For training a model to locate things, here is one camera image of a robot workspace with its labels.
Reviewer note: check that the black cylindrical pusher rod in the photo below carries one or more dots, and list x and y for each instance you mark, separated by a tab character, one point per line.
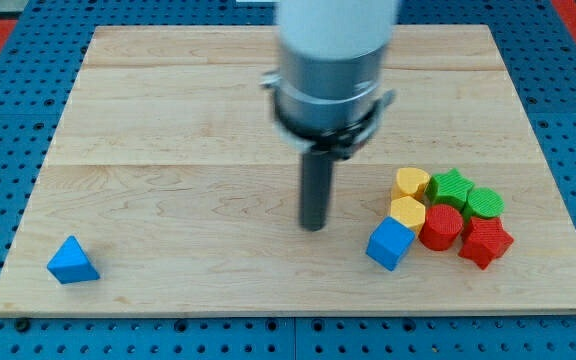
315	189

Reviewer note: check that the blue triangle block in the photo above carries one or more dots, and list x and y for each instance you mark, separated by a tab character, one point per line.
70	264

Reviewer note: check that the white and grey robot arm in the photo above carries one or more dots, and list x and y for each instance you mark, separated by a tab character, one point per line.
325	91

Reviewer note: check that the light wooden board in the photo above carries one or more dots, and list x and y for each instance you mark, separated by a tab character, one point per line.
167	168

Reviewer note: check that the yellow heart block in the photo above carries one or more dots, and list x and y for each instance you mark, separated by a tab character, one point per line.
409	181

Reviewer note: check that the blue cube block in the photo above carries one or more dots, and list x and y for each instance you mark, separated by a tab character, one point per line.
389	243

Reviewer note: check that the yellow hexagon block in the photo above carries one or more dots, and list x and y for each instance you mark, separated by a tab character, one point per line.
409	212

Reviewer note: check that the green star block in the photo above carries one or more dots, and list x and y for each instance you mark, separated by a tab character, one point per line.
449	188

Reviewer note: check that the red cylinder block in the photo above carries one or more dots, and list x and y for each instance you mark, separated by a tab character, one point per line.
443	224

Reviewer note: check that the green cylinder block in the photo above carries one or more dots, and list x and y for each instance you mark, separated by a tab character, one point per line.
483	203

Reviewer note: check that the red star block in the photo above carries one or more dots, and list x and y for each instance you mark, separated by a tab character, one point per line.
484	240

